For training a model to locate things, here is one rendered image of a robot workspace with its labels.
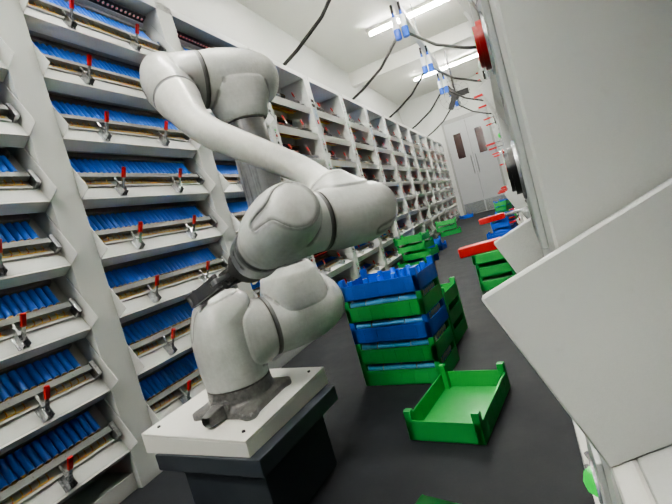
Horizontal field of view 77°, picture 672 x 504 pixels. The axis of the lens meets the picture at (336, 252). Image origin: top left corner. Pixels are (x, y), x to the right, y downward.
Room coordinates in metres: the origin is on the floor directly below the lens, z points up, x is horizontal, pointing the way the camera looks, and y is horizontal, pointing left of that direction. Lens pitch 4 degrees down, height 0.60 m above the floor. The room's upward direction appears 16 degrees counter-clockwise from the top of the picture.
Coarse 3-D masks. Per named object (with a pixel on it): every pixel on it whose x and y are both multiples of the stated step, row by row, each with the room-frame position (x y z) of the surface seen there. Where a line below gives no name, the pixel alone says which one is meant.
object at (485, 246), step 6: (486, 240) 0.35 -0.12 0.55; (492, 240) 0.34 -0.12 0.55; (468, 246) 0.35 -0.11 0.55; (474, 246) 0.34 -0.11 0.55; (480, 246) 0.34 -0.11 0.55; (486, 246) 0.34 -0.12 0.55; (492, 246) 0.34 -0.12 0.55; (462, 252) 0.35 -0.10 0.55; (468, 252) 0.34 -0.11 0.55; (474, 252) 0.34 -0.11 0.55; (480, 252) 0.34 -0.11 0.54
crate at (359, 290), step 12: (432, 264) 1.50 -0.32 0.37; (372, 276) 1.65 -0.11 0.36; (384, 276) 1.63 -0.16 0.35; (408, 276) 1.36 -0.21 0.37; (420, 276) 1.38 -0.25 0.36; (432, 276) 1.47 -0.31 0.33; (348, 288) 1.49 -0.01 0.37; (360, 288) 1.46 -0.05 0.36; (372, 288) 1.44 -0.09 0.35; (384, 288) 1.41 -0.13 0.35; (396, 288) 1.39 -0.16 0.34; (408, 288) 1.37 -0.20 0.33; (420, 288) 1.35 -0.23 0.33; (348, 300) 1.49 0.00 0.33
